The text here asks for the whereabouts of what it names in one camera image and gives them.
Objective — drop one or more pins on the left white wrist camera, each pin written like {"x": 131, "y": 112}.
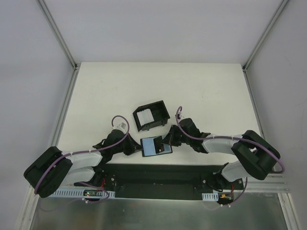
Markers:
{"x": 122, "y": 127}

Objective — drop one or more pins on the electronics board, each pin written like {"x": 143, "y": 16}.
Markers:
{"x": 228, "y": 196}
{"x": 93, "y": 193}

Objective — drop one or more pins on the white credit card stack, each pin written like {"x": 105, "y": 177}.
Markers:
{"x": 145, "y": 117}

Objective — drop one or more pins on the left aluminium side rail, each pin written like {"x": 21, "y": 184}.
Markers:
{"x": 57, "y": 130}

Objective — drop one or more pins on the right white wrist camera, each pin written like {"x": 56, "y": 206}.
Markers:
{"x": 180, "y": 116}

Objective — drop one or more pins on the white cable duct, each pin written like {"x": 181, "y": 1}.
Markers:
{"x": 210, "y": 196}
{"x": 82, "y": 193}

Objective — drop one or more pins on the front aluminium extrusion rail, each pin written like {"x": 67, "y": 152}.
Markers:
{"x": 272, "y": 184}

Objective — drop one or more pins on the aluminium side rail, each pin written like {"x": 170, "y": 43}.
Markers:
{"x": 57, "y": 130}
{"x": 254, "y": 104}

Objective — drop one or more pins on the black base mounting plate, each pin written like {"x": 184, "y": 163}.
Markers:
{"x": 174, "y": 182}

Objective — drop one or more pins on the right white cable duct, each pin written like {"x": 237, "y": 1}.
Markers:
{"x": 210, "y": 196}

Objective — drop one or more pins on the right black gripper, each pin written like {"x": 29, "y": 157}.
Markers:
{"x": 174, "y": 137}

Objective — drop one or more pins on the black card tray box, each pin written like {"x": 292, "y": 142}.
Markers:
{"x": 160, "y": 114}

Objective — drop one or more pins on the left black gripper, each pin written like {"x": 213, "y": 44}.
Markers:
{"x": 129, "y": 145}

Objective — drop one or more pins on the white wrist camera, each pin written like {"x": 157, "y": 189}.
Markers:
{"x": 122, "y": 127}
{"x": 180, "y": 116}

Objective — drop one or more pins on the right aluminium side rail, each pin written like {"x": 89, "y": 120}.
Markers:
{"x": 254, "y": 104}

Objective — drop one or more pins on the right electronics board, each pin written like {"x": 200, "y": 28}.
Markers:
{"x": 228, "y": 196}

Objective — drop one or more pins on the left electronics board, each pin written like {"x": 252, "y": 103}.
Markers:
{"x": 93, "y": 193}

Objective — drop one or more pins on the right aluminium frame post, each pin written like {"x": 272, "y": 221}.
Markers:
{"x": 266, "y": 32}

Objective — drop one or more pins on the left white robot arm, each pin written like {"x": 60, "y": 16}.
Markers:
{"x": 55, "y": 168}

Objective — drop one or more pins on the black leather card holder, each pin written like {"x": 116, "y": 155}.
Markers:
{"x": 149, "y": 150}

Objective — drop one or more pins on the left white cable duct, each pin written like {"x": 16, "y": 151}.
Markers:
{"x": 82, "y": 193}

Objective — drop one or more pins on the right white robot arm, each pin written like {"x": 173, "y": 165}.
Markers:
{"x": 255, "y": 156}

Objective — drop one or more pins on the aluminium frame post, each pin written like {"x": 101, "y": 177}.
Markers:
{"x": 56, "y": 32}
{"x": 266, "y": 32}

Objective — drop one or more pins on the left aluminium frame post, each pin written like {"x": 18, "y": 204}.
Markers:
{"x": 56, "y": 32}

